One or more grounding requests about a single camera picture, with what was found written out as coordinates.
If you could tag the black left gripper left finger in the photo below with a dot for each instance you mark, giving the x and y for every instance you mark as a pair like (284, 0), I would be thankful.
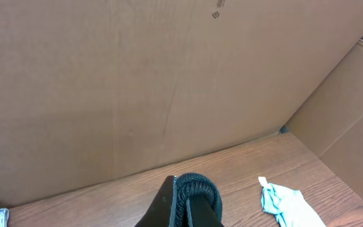
(161, 212)

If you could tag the folded beige garment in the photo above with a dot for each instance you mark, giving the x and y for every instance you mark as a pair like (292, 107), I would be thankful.
(4, 217)

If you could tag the brown cardboard side panel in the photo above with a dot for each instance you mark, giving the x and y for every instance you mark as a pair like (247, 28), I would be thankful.
(330, 121)

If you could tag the black t-shirt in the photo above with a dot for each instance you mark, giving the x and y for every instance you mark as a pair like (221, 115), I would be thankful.
(194, 184)

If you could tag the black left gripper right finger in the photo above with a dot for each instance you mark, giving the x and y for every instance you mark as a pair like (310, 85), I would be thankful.
(200, 214)

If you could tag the light blue t-shirt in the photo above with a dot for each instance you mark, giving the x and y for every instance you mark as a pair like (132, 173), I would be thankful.
(288, 206)

